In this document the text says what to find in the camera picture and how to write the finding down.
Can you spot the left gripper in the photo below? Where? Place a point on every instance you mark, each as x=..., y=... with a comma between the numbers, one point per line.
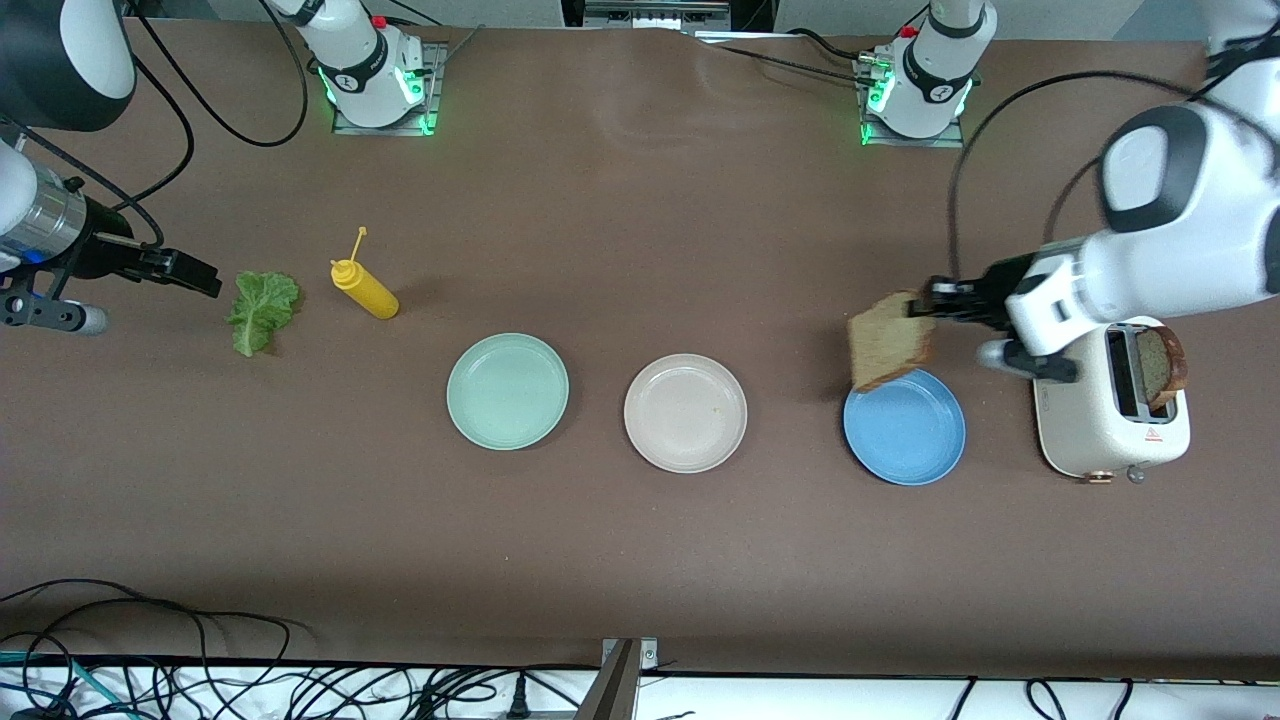
x=992, y=283

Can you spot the black power plug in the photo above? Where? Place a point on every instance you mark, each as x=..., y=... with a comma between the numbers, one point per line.
x=518, y=700

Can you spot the yellow squeeze bottle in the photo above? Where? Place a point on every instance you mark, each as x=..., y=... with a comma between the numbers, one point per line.
x=370, y=295

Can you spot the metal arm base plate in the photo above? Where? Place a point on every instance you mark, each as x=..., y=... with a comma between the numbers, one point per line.
x=434, y=90
x=940, y=141

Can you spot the blue plate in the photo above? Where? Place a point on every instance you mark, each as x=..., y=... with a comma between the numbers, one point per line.
x=905, y=435

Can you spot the beige plate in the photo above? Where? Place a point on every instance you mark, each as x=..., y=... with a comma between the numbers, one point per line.
x=685, y=412

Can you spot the brown bread slice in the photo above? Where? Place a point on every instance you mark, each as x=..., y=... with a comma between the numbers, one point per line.
x=885, y=345
x=1165, y=368

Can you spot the green lettuce leaf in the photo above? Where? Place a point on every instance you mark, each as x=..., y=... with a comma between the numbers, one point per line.
x=262, y=300

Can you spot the mint green plate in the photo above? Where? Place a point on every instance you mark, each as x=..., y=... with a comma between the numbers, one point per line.
x=508, y=392

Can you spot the grey metal rack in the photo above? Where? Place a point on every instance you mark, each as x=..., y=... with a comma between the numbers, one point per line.
x=650, y=15

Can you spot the metal table edge bracket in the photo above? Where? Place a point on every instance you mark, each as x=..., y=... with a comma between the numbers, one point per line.
x=615, y=690

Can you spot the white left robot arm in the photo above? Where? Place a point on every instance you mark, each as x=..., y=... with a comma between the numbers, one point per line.
x=1200, y=250

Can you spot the white two-slot toaster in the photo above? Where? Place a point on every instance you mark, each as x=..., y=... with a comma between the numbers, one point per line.
x=1090, y=420

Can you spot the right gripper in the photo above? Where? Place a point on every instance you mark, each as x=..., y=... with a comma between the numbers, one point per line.
x=103, y=251

